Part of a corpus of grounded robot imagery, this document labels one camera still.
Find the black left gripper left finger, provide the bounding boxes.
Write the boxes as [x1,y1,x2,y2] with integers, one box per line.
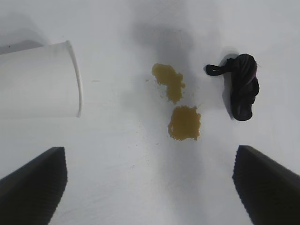
[0,146,68,225]

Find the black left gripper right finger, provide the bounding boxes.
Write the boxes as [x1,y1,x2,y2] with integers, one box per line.
[232,144,300,225]

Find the black purple cloth rag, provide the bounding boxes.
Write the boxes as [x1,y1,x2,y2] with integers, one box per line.
[204,53,260,122]

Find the white paper cup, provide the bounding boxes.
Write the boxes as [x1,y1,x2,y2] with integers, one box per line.
[0,40,83,118]

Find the rounded brown liquid puddle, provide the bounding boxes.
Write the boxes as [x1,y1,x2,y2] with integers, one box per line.
[167,105,202,142]

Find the elongated brown liquid puddle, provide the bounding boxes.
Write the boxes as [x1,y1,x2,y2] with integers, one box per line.
[151,63,186,104]

